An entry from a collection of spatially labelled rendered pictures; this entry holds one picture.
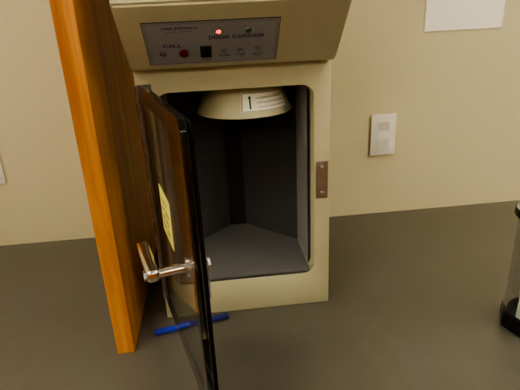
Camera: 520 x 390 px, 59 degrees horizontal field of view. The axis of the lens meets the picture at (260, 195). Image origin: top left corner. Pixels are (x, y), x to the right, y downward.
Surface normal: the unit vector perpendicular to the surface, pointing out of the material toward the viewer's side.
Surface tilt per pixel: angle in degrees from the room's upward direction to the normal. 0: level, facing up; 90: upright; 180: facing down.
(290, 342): 0
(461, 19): 90
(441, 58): 90
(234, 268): 0
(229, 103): 66
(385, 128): 90
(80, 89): 90
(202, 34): 135
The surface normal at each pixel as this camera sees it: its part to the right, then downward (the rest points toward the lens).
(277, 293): 0.11, 0.36
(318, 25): 0.11, 0.91
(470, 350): -0.04, -0.93
